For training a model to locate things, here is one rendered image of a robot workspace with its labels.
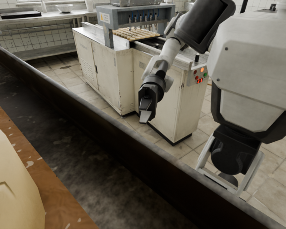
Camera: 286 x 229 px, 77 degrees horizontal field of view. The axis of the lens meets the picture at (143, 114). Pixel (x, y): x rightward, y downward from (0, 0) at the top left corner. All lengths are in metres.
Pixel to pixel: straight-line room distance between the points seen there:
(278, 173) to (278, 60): 1.66
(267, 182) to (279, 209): 0.22
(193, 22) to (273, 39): 0.22
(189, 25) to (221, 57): 0.15
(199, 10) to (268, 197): 1.54
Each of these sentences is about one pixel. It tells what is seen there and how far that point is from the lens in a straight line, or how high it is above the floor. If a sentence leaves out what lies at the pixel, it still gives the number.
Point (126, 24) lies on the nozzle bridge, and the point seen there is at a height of 1.05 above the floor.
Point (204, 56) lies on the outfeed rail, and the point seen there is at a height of 0.86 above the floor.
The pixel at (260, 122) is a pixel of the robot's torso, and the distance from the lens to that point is 0.53.
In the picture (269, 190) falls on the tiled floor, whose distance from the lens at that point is 1.88.
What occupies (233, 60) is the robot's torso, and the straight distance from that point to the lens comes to 0.48.
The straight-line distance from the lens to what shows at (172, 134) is 1.75.
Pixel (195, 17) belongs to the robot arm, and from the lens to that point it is 0.59.
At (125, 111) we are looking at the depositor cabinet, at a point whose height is 0.13.
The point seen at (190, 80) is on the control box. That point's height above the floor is 0.75.
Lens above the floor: 1.35
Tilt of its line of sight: 36 degrees down
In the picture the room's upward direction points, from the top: straight up
